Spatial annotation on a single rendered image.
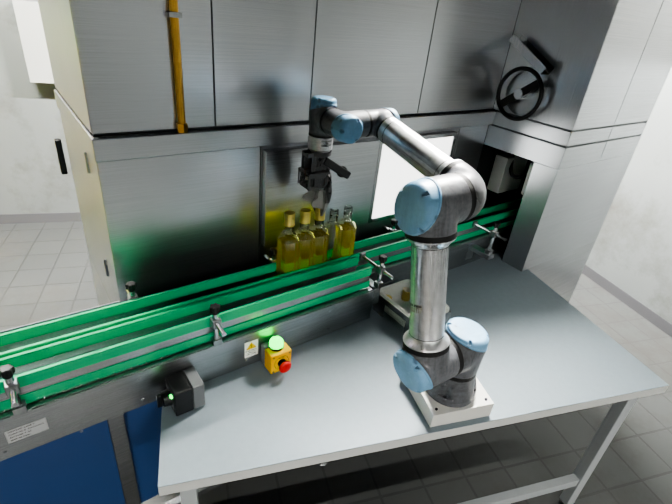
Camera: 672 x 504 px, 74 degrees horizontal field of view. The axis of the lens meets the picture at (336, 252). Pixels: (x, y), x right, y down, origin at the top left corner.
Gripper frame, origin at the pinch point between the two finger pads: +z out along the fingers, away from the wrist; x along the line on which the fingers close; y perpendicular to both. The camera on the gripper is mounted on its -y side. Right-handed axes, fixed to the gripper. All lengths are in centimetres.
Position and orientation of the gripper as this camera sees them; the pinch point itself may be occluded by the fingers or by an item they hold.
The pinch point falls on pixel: (320, 209)
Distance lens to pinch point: 145.8
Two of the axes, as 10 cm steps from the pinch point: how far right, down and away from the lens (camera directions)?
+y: -8.4, 1.9, -5.1
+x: 5.3, 4.6, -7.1
